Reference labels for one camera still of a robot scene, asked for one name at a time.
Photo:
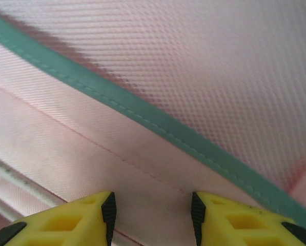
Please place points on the pink backpack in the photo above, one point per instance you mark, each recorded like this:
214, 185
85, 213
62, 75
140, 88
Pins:
193, 77

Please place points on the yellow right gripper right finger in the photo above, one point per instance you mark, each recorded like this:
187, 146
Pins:
245, 225

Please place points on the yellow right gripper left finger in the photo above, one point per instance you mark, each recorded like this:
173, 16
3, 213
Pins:
65, 225

